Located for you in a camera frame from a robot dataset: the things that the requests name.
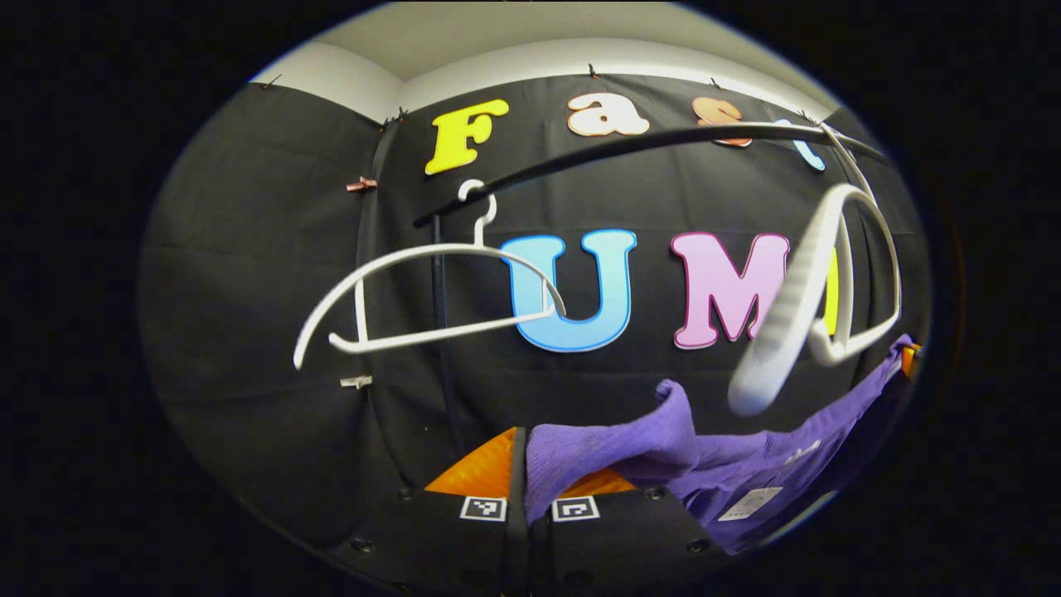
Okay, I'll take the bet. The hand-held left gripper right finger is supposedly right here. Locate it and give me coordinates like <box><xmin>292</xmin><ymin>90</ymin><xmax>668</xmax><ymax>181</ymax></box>
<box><xmin>529</xmin><ymin>468</ymin><xmax>730</xmax><ymax>596</ymax></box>

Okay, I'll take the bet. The white plastic hanger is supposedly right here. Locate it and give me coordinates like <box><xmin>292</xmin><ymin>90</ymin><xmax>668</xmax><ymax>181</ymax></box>
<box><xmin>728</xmin><ymin>123</ymin><xmax>904</xmax><ymax>417</ymax></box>
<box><xmin>293</xmin><ymin>179</ymin><xmax>568</xmax><ymax>371</ymax></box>

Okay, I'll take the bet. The purple jacket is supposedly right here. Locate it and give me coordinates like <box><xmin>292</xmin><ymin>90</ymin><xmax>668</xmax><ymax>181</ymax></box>
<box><xmin>525</xmin><ymin>334</ymin><xmax>919</xmax><ymax>556</ymax></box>

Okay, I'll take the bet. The black backdrop cloth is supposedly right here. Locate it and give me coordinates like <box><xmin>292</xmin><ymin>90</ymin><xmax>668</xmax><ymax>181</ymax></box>
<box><xmin>137</xmin><ymin>73</ymin><xmax>933</xmax><ymax>548</ymax></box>

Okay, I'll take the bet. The black clothes rack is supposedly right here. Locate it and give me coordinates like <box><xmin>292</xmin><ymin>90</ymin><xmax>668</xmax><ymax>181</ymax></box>
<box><xmin>413</xmin><ymin>121</ymin><xmax>888</xmax><ymax>432</ymax></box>

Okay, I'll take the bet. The row of black backdrop clips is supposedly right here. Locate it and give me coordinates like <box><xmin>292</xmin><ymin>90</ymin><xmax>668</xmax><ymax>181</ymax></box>
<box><xmin>259</xmin><ymin>62</ymin><xmax>817</xmax><ymax>127</ymax></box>

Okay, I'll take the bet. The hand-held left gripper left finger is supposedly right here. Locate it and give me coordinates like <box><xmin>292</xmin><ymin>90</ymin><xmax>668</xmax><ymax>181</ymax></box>
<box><xmin>332</xmin><ymin>427</ymin><xmax>529</xmax><ymax>597</ymax></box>

